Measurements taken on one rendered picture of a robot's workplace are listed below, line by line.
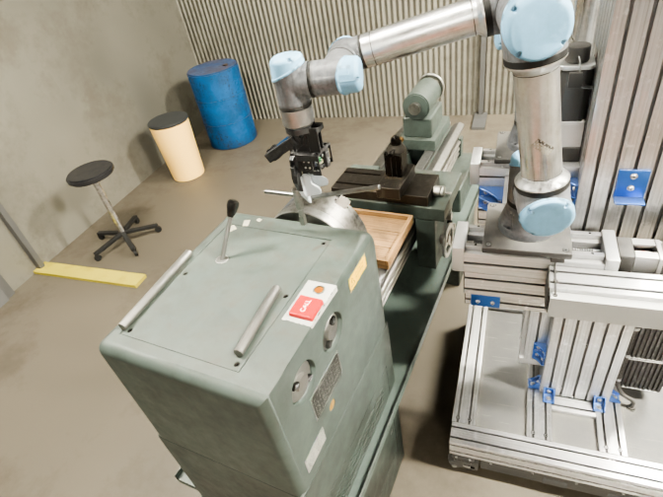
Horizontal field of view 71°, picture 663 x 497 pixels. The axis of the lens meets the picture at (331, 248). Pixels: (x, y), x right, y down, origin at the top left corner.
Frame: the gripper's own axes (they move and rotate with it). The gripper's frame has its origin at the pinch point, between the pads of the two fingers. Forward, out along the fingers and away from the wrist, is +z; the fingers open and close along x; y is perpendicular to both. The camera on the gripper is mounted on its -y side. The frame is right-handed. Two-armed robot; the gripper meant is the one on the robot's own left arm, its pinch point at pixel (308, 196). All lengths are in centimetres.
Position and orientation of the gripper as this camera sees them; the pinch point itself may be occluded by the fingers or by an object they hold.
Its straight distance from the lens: 120.6
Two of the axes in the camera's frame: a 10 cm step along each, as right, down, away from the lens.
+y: 9.0, 1.3, -4.1
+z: 1.6, 7.8, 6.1
